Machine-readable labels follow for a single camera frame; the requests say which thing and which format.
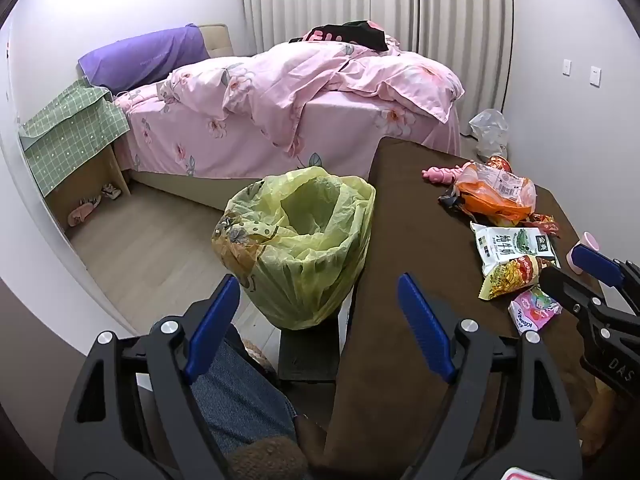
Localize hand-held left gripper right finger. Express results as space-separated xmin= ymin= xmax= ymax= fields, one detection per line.
xmin=397 ymin=272 xmax=583 ymax=480

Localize orange snack bag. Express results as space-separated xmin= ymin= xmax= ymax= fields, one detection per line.
xmin=455 ymin=161 xmax=537 ymax=226

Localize small red wrappers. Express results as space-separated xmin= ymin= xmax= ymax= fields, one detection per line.
xmin=525 ymin=214 xmax=561 ymax=238

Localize bed with pink floral sheet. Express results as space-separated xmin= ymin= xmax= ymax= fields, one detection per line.
xmin=112 ymin=24 xmax=463 ymax=211

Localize yellow red noodle packet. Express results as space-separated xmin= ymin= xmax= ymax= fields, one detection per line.
xmin=478 ymin=255 xmax=558 ymax=302

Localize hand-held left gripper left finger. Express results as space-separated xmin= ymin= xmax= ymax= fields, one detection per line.
xmin=54 ymin=274 xmax=241 ymax=480

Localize pink candy packet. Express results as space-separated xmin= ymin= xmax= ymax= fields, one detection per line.
xmin=508 ymin=285 xmax=563 ymax=336

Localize pink caterpillar toy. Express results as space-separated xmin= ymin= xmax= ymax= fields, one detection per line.
xmin=422 ymin=162 xmax=471 ymax=186

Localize dark wrapper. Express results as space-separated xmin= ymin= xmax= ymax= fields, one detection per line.
xmin=438 ymin=182 xmax=468 ymax=211

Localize waste bin with yellow liner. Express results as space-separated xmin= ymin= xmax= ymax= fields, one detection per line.
xmin=211 ymin=165 xmax=377 ymax=332

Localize pink floral duvet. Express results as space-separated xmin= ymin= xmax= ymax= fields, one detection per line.
xmin=160 ymin=40 xmax=466 ymax=161

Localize person's fuzzy sweater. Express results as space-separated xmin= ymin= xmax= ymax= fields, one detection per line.
xmin=227 ymin=435 xmax=307 ymax=480

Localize white pleated curtain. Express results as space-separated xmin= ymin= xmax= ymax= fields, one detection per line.
xmin=240 ymin=0 xmax=516 ymax=111

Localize person's right forearm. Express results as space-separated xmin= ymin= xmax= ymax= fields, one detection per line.
xmin=577 ymin=387 xmax=623 ymax=461

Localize white plastic bag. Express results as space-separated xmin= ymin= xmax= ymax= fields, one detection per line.
xmin=469 ymin=108 xmax=510 ymax=161

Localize pink slippers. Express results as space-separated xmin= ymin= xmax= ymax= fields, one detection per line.
xmin=67 ymin=195 xmax=103 ymax=226

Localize green checked cloth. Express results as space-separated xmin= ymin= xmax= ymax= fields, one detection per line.
xmin=19 ymin=80 xmax=132 ymax=196

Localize beige fuzzy slipper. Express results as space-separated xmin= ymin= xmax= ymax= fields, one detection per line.
xmin=244 ymin=339 xmax=277 ymax=377

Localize purple pillow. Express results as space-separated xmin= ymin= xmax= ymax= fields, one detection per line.
xmin=77 ymin=24 xmax=211 ymax=95

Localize wooden nightstand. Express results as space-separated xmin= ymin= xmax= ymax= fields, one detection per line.
xmin=42 ymin=137 xmax=133 ymax=233

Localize pink cup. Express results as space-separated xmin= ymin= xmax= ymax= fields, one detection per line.
xmin=566 ymin=232 xmax=601 ymax=273

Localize black garment with pink print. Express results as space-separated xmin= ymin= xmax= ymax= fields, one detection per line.
xmin=300 ymin=20 xmax=390 ymax=53

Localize white green milk packet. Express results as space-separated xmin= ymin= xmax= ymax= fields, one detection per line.
xmin=472 ymin=222 xmax=562 ymax=277

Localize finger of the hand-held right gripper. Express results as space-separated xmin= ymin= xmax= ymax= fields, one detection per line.
xmin=539 ymin=265 xmax=640 ymax=327
xmin=574 ymin=244 xmax=640 ymax=293

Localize person's leg in jeans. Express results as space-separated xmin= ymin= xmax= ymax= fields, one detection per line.
xmin=192 ymin=327 xmax=301 ymax=456

